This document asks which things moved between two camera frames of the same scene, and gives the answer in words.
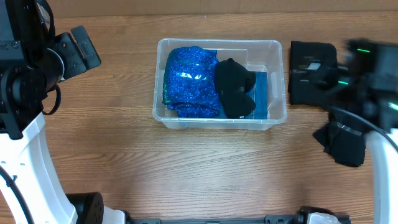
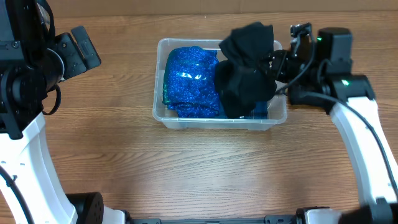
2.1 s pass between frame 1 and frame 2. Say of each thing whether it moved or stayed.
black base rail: stayed
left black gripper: stayed
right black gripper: moved
